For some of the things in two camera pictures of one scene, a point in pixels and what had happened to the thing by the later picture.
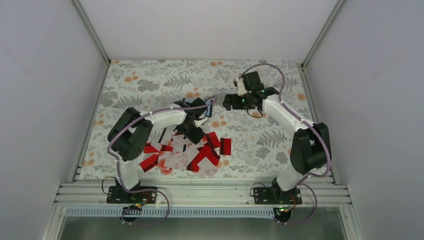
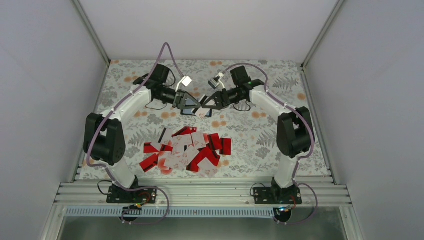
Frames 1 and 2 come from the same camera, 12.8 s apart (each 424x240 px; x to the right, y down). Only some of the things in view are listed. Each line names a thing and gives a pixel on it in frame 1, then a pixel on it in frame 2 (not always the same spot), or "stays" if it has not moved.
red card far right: (225, 146) stays
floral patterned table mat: (199, 119) stays
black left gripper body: (188, 131) -> (177, 99)
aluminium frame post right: (334, 12) stays
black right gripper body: (243, 104) -> (226, 99)
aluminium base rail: (96, 194) stays
